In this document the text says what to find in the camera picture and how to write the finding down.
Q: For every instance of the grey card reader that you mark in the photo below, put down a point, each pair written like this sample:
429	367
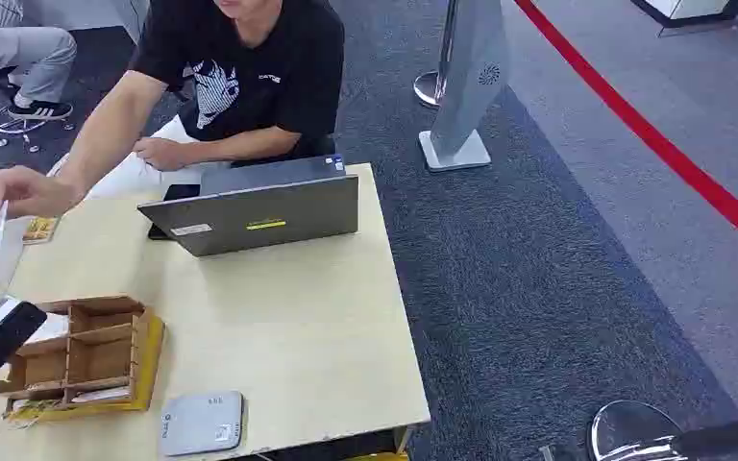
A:
201	424

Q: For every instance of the person's left hand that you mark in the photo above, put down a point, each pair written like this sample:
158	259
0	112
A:
160	154

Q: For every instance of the grey standing kiosk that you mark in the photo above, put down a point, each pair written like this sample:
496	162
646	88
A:
467	83

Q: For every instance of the grey laptop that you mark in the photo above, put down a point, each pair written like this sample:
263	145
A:
254	213

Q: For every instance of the person in grey trousers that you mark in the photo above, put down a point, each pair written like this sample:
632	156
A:
6	44

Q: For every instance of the yellow printed card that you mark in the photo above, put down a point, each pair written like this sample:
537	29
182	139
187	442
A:
40	230

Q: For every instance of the wooden compartment box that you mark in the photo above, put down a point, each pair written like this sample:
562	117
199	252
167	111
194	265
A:
89	356

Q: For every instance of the person in black shirt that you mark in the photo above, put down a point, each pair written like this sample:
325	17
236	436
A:
261	83

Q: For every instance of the person's right hand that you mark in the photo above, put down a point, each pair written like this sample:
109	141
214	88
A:
22	191

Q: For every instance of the yellow box base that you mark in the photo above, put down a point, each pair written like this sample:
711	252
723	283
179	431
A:
146	369

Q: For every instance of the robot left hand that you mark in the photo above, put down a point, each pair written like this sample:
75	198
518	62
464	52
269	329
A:
0	347

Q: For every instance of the black white platform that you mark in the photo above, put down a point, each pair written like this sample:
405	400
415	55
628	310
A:
690	9

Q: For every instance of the white card stack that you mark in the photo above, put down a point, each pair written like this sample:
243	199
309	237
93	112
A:
51	327

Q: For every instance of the chrome chair base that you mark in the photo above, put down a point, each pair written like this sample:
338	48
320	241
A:
19	126

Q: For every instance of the red barrier belt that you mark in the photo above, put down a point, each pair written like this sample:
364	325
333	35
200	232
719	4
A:
649	130

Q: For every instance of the flat card in box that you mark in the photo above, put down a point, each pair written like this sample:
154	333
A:
100	395

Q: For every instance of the black phone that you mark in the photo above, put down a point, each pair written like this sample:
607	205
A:
175	196

